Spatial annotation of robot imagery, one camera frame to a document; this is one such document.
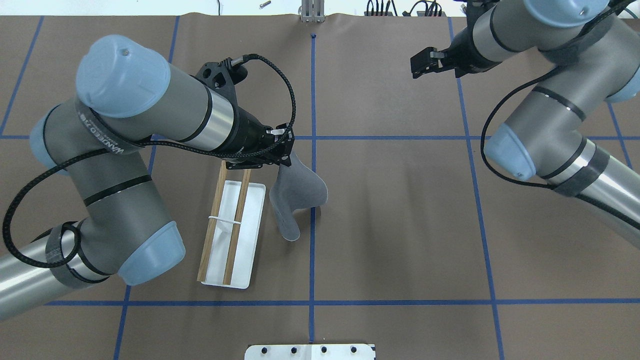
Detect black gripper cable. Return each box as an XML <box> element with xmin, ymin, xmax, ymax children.
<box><xmin>2</xmin><ymin>54</ymin><xmax>298</xmax><ymax>270</ymax></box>

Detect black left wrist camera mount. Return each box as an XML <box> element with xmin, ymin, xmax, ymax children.
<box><xmin>193</xmin><ymin>57</ymin><xmax>249</xmax><ymax>92</ymax></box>

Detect white wooden towel rack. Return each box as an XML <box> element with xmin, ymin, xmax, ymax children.
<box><xmin>197</xmin><ymin>161</ymin><xmax>266</xmax><ymax>290</ymax></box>

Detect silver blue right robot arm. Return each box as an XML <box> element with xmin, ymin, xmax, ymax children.
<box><xmin>410</xmin><ymin>0</ymin><xmax>640</xmax><ymax>248</ymax></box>

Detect black usb hub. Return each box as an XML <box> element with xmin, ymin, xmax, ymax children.
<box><xmin>363</xmin><ymin>0</ymin><xmax>398</xmax><ymax>17</ymax></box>

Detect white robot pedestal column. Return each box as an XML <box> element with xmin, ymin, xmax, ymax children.
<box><xmin>244</xmin><ymin>343</ymin><xmax>377</xmax><ymax>360</ymax></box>

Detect aluminium frame post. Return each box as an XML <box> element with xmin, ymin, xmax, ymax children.
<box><xmin>299</xmin><ymin>0</ymin><xmax>326</xmax><ymax>24</ymax></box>

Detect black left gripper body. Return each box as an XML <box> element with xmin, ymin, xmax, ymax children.
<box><xmin>224</xmin><ymin>123</ymin><xmax>295</xmax><ymax>170</ymax></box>

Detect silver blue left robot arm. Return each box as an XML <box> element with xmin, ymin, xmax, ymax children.
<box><xmin>1</xmin><ymin>34</ymin><xmax>296</xmax><ymax>321</ymax></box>

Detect grey blue towel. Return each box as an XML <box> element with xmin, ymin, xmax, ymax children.
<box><xmin>269</xmin><ymin>150</ymin><xmax>329</xmax><ymax>242</ymax></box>

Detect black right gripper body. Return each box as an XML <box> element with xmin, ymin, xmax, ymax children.
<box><xmin>430</xmin><ymin>39</ymin><xmax>476</xmax><ymax>78</ymax></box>

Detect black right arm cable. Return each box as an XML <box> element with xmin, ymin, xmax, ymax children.
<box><xmin>480</xmin><ymin>65</ymin><xmax>566</xmax><ymax>190</ymax></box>

